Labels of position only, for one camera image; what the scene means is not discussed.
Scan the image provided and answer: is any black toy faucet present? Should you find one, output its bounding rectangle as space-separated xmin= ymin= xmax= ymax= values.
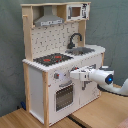
xmin=67 ymin=32 xmax=83 ymax=50

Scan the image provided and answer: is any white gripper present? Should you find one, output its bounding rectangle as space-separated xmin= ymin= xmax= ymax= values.
xmin=70 ymin=68 xmax=92 ymax=81

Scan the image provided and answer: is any left red stove knob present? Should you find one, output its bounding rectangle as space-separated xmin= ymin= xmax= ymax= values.
xmin=54 ymin=73 xmax=60 ymax=79

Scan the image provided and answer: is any white oven door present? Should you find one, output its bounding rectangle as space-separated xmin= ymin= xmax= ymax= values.
xmin=49 ymin=81 xmax=79 ymax=124

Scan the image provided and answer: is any grey range hood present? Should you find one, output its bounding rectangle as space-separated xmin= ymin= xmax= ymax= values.
xmin=34 ymin=6 xmax=64 ymax=27

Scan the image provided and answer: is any toy microwave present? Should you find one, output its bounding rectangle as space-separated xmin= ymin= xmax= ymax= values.
xmin=67 ymin=3 xmax=90 ymax=21

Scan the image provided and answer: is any wooden toy kitchen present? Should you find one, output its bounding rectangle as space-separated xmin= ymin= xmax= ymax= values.
xmin=22 ymin=2 xmax=105 ymax=127

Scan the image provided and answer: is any grey toy sink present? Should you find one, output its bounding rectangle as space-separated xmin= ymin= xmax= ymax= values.
xmin=65 ymin=47 xmax=95 ymax=56

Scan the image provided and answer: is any white fridge door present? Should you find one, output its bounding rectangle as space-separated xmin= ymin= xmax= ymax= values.
xmin=79 ymin=55 xmax=102 ymax=106

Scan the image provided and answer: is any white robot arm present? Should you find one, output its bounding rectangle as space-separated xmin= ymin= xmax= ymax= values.
xmin=70 ymin=66 xmax=128 ymax=97

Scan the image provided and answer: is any black toy stovetop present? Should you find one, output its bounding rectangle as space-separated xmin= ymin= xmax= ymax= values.
xmin=34 ymin=53 xmax=70 ymax=66

